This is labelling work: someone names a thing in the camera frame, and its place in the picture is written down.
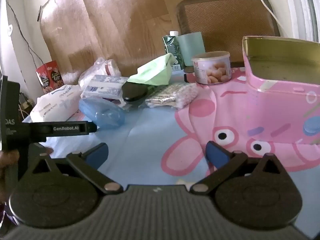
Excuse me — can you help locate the peanut can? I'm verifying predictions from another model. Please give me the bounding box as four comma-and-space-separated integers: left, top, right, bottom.
191, 51, 232, 85

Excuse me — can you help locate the pink tin box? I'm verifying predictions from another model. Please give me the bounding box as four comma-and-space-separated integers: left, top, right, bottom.
242, 35, 320, 144

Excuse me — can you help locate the dotted foil packet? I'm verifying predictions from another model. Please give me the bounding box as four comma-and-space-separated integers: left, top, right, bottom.
145, 84, 180, 108

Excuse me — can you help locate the white window frame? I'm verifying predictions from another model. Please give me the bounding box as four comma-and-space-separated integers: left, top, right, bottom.
285, 0, 320, 43

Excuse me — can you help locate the black oval case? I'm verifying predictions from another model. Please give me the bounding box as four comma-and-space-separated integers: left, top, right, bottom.
121, 82, 155, 103

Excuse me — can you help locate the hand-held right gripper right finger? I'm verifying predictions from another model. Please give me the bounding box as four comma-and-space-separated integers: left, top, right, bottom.
190, 141, 287, 195

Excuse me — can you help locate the red snack box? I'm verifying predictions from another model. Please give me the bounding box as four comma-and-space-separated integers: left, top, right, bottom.
36, 60, 65, 94

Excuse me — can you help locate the large white tissue pack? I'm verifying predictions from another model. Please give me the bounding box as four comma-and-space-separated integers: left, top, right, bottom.
30, 84, 83, 123

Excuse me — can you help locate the light green cloth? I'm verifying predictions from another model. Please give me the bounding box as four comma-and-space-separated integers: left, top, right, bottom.
127, 53, 177, 86

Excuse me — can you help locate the person's left hand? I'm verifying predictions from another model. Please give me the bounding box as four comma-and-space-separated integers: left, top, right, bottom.
0, 151, 20, 203

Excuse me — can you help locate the teal cup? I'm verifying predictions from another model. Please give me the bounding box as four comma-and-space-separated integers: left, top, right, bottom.
178, 32, 205, 67

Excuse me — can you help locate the plastic bag of paper cups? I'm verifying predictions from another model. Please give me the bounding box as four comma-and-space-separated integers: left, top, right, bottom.
79, 57, 122, 85

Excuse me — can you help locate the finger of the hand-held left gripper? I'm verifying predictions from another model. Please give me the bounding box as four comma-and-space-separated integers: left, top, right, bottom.
46, 121, 98, 137

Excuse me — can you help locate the blue plastic bag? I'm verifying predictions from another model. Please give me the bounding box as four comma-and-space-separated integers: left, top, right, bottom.
79, 97, 125, 130

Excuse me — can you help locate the green drink carton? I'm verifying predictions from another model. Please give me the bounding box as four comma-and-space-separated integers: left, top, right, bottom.
162, 31, 185, 72

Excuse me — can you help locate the printed cartoon tablecloth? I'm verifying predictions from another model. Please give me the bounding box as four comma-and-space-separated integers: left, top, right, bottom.
21, 66, 320, 230

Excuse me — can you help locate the thin black wall cable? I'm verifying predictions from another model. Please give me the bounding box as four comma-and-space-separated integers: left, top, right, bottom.
6, 0, 44, 67

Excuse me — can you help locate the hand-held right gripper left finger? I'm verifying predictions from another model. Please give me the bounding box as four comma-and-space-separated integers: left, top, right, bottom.
27, 142, 124, 195

